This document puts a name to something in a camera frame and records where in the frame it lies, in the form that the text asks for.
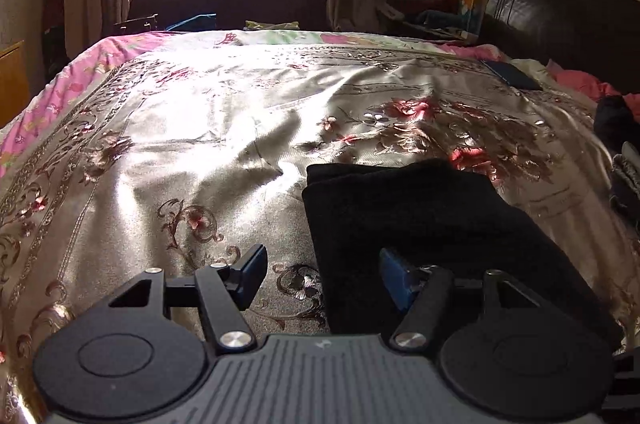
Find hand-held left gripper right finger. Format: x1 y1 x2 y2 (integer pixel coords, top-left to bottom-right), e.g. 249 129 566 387
378 248 543 351

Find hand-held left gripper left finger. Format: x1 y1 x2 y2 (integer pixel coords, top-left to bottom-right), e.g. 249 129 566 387
107 244 269 352

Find black pants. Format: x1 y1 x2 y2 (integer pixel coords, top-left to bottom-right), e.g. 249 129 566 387
301 158 623 350

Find gold floral bedspread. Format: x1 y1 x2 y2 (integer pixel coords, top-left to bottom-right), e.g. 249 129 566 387
0 41 640 424

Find black smartphone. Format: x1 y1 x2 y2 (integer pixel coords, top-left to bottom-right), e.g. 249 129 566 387
481 59 545 91

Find yellow-green flat package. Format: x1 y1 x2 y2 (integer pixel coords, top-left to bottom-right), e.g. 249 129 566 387
244 20 301 31

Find folded olive clothes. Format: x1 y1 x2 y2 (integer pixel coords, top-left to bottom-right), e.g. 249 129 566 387
611 141 640 186

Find blue flat item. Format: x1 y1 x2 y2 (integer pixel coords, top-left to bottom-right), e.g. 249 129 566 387
165 13 218 32

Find teal cloth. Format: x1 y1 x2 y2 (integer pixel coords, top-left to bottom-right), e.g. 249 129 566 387
415 9 463 28

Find pink crumpled cloth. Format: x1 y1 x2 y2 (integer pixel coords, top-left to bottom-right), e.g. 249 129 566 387
547 59 623 102

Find pink floral bed sheet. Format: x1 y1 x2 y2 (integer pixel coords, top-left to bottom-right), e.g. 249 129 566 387
0 29 503 177

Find dark clothes pile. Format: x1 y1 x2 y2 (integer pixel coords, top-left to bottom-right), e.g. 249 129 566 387
594 94 640 155

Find dark low stand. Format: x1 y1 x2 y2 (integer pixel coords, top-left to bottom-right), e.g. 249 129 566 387
114 14 160 37

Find wooden cabinet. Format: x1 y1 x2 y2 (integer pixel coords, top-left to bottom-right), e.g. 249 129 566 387
0 40 30 127

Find dark brown headboard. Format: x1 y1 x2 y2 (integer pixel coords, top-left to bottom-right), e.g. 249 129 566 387
477 0 640 97

